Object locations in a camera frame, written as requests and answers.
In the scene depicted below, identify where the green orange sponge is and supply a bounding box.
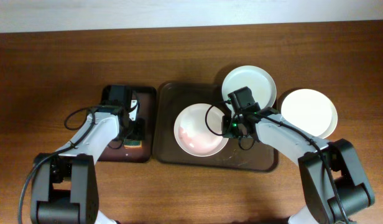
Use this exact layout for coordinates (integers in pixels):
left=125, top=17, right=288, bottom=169
left=123, top=140, right=142, bottom=149

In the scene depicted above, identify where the pink plate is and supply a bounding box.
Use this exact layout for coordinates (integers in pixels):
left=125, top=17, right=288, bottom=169
left=173, top=103, right=228, bottom=157

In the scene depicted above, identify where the pale green plate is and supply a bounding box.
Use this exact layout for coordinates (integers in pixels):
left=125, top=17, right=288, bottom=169
left=221, top=65, right=277, bottom=109

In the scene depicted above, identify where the cream white plate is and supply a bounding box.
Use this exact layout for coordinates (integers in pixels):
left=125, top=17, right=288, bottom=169
left=280, top=88, right=338, bottom=139

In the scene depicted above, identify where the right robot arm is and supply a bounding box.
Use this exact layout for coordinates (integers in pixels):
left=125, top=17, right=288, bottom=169
left=222, top=108, right=375, bottom=223

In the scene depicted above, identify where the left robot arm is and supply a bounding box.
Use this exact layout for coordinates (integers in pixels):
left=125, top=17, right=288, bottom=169
left=25, top=103, right=140, bottom=223

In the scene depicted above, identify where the small black tray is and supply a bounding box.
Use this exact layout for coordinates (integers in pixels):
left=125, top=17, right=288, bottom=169
left=99, top=86, right=157, bottom=163

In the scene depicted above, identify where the large brown serving tray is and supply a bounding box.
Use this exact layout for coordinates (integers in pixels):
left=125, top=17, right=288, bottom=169
left=152, top=83, right=279, bottom=172

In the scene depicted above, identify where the right black cable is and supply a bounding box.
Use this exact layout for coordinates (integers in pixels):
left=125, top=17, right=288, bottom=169
left=205, top=101, right=257, bottom=152

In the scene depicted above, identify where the black cable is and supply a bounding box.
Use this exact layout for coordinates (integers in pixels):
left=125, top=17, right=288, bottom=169
left=205, top=101, right=257, bottom=152
left=63, top=107, right=98, bottom=131

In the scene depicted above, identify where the left black cable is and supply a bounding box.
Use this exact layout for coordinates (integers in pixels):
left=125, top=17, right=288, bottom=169
left=63, top=107, right=98, bottom=131

